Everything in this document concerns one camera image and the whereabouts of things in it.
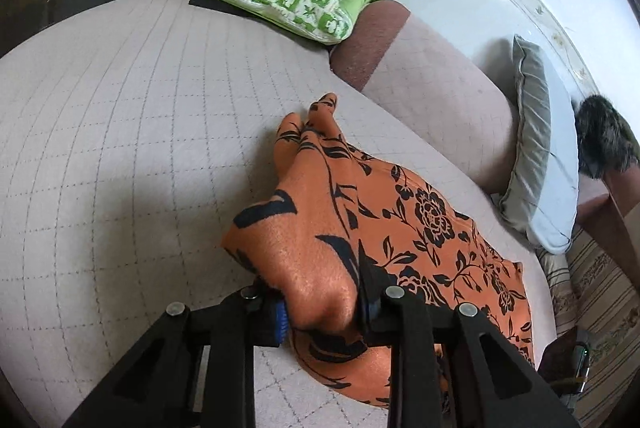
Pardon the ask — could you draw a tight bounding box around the orange black floral garment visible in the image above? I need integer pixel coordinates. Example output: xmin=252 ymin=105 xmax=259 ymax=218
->
xmin=222 ymin=93 xmax=534 ymax=406

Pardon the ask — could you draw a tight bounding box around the striped beige blanket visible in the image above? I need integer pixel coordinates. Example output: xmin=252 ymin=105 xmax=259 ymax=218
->
xmin=537 ymin=225 xmax=639 ymax=427

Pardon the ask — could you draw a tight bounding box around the light blue grey pillow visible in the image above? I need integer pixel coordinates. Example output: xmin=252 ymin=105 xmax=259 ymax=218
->
xmin=498 ymin=36 xmax=579 ymax=255

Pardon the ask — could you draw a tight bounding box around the dark furry cushion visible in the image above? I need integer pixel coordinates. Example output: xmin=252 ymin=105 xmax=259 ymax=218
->
xmin=575 ymin=94 xmax=639 ymax=179

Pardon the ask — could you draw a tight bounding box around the pink quilted bed cover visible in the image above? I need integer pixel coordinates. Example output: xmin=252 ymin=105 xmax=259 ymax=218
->
xmin=1 ymin=0 xmax=555 ymax=427

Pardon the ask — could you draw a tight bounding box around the pink quilted bed bolster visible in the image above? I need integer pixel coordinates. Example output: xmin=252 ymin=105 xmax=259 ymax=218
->
xmin=330 ymin=0 xmax=518 ymax=194

